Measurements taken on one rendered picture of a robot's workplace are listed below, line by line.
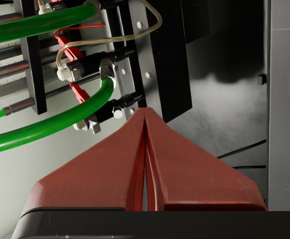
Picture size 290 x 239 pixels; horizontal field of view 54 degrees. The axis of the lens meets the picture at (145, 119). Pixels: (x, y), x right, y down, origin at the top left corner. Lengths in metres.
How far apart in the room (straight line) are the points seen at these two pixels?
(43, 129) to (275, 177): 0.33
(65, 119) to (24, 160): 0.50
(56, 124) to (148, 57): 0.25
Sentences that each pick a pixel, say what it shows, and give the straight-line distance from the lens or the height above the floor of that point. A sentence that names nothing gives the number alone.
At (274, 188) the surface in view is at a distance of 0.47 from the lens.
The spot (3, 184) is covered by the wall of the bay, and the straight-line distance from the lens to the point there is 0.75.
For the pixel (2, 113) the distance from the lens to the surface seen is 0.61.
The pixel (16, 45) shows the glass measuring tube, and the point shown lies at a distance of 0.69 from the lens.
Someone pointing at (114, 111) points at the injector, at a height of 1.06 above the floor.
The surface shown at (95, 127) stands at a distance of 0.42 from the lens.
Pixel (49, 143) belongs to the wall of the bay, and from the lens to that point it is 0.76.
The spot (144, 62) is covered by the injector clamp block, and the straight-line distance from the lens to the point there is 0.48.
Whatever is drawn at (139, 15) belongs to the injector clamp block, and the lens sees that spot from 0.46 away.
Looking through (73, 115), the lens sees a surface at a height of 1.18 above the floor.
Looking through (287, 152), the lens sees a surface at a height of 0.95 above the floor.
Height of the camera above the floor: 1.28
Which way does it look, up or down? 34 degrees down
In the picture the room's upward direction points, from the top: 119 degrees counter-clockwise
